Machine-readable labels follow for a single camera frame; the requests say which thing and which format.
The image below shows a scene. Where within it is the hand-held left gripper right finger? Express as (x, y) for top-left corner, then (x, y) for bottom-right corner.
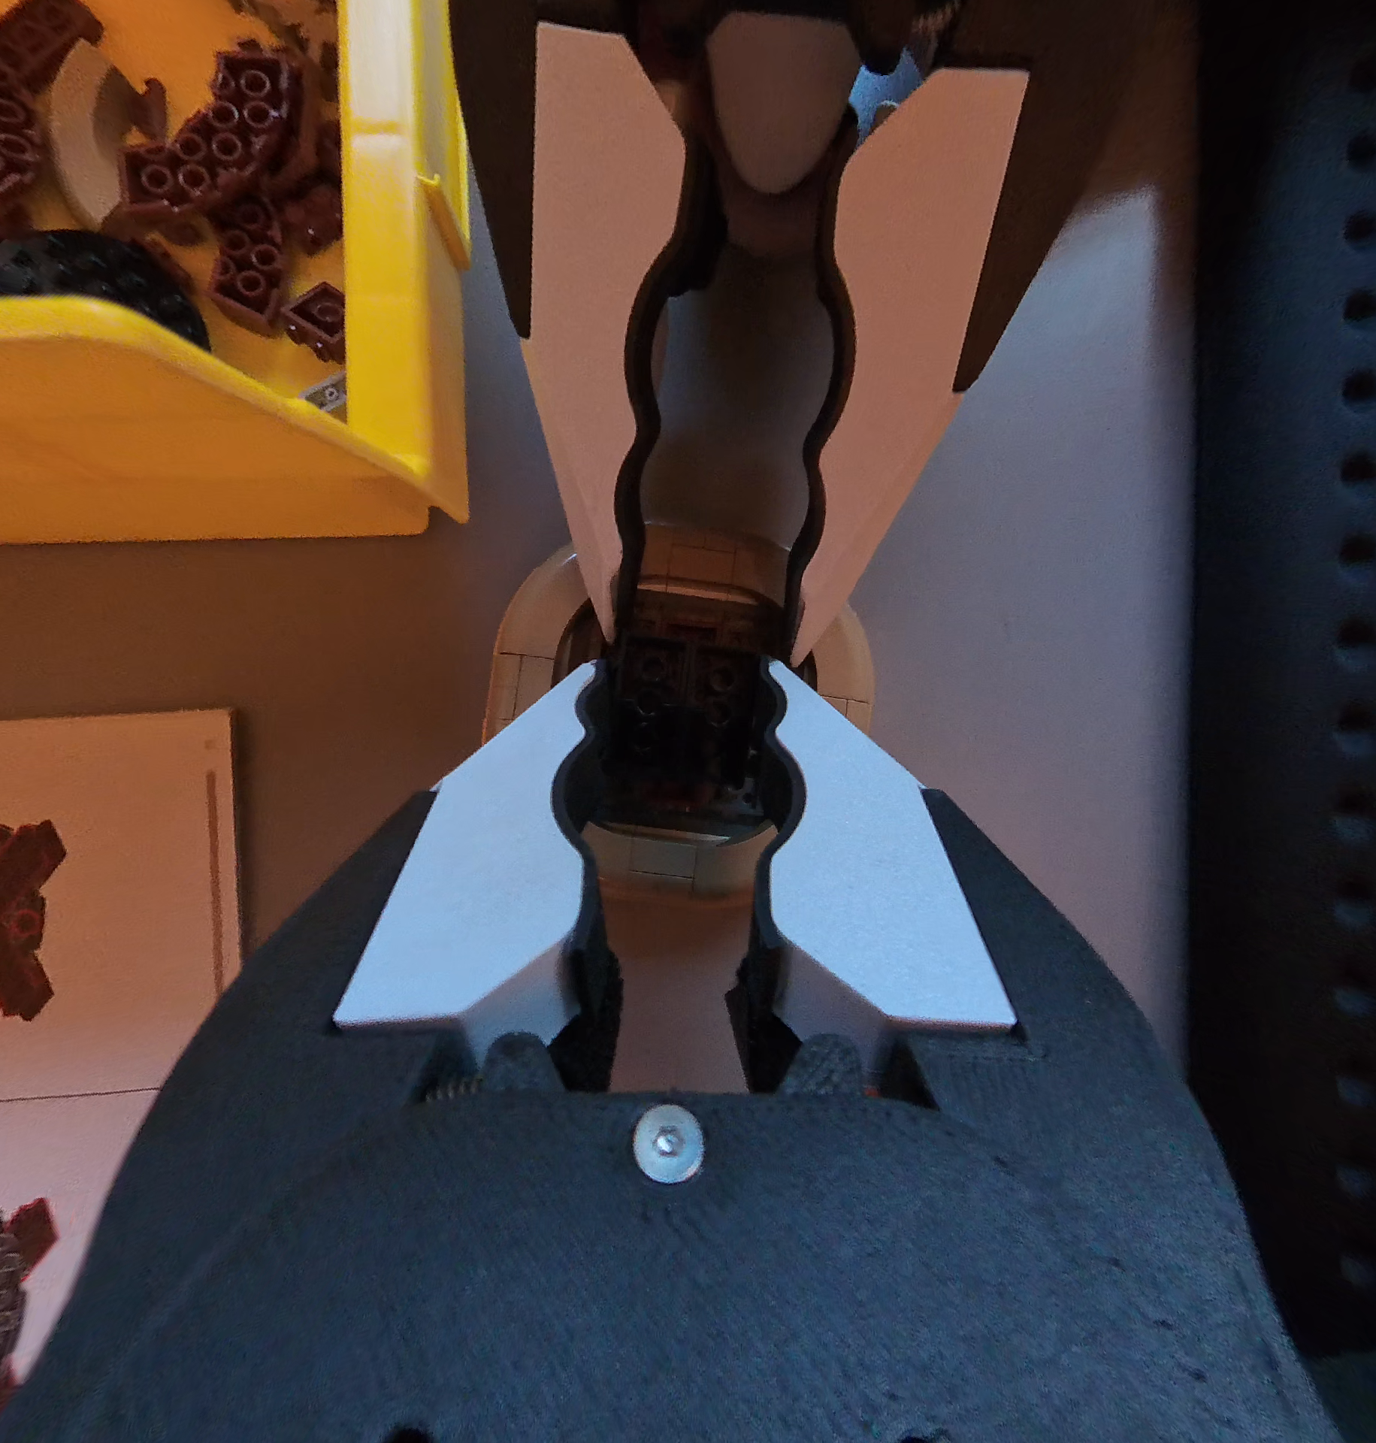
(727, 659), (1023, 1095)

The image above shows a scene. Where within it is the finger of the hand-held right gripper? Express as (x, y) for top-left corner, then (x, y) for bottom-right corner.
(783, 68), (1033, 669)
(524, 22), (692, 655)

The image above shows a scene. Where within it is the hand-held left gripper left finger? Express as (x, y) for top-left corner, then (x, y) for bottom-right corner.
(333, 659), (622, 1095)

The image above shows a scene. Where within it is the tan brick pot base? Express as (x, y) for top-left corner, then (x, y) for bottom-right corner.
(483, 520), (882, 901)

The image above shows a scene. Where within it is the yellow plastic bin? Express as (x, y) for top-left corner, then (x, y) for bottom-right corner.
(0, 0), (474, 547)

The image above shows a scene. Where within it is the pile of small brown bricks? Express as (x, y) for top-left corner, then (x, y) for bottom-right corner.
(0, 0), (352, 364)

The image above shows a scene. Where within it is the instruction booklet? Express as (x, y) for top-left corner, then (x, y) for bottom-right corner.
(0, 708), (245, 1410)

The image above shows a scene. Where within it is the tan arch brick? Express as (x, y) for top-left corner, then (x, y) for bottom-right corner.
(49, 44), (170, 230)

